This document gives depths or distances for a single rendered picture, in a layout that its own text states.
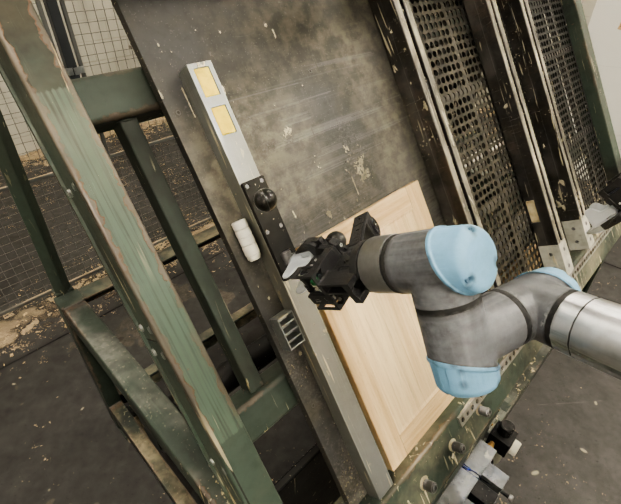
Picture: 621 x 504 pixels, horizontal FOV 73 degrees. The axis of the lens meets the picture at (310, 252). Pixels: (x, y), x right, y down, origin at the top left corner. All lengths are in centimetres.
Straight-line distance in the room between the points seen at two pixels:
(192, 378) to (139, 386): 71
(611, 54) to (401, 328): 391
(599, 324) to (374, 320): 56
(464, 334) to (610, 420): 218
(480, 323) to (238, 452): 48
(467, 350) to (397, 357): 58
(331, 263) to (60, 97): 45
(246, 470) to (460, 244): 55
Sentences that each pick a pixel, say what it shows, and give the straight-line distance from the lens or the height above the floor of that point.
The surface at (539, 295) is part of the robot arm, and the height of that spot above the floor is 153.
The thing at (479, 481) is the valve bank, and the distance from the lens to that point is 130.
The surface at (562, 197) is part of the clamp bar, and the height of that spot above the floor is 109.
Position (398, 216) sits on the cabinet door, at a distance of 108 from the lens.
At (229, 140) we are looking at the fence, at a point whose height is 158.
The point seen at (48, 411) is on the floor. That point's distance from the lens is 258.
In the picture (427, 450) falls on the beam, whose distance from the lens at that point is 114.
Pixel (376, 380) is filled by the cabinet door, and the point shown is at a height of 107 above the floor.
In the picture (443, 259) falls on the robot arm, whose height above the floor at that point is 161.
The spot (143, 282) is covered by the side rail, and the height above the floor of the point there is 145.
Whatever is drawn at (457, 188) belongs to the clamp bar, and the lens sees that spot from 120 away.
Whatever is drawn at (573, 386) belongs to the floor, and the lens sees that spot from 269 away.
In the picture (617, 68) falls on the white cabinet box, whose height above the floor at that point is 100.
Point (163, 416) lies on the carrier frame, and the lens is 135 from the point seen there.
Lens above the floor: 187
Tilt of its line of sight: 36 degrees down
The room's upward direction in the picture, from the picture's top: straight up
